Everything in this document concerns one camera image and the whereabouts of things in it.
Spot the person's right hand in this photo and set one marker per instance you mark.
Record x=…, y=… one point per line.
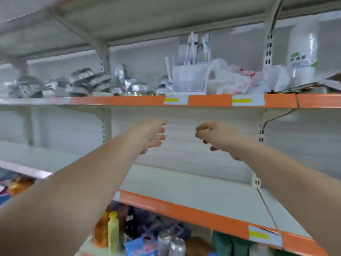
x=224, y=136

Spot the person's left hand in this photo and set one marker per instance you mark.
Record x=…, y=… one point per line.
x=146, y=133

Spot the orange metal store shelving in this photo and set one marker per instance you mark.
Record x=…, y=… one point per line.
x=213, y=100

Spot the soap dishes shelf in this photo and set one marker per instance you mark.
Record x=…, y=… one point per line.
x=80, y=78

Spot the person's right forearm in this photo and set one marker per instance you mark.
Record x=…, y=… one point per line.
x=293, y=178

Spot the person's left forearm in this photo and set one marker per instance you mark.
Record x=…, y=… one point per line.
x=64, y=200

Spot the yellow shelf price label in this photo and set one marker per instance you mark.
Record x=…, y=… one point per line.
x=176, y=99
x=265, y=236
x=248, y=100

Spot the clear plastic bag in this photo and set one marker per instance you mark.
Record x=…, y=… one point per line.
x=221, y=77

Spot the clear acrylic tray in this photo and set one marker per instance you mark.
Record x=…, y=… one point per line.
x=189, y=85

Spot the white plastic bag red print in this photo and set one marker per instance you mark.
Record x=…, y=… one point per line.
x=261, y=80

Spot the dark plastic bottle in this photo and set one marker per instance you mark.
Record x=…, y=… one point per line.
x=132, y=224

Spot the black flat item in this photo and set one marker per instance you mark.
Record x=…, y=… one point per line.
x=309, y=89

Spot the yellow plastic bottle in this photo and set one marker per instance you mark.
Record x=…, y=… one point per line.
x=113, y=234

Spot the green plastic bottle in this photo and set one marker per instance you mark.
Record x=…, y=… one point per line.
x=221, y=245
x=241, y=247

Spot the brown can orange lid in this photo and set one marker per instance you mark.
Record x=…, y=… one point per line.
x=199, y=247

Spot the blue product pack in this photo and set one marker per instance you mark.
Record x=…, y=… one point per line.
x=139, y=247

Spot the wrapped cup stack green label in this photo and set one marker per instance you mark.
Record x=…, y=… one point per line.
x=303, y=50

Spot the orange packaged item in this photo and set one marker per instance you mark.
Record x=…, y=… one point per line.
x=21, y=186

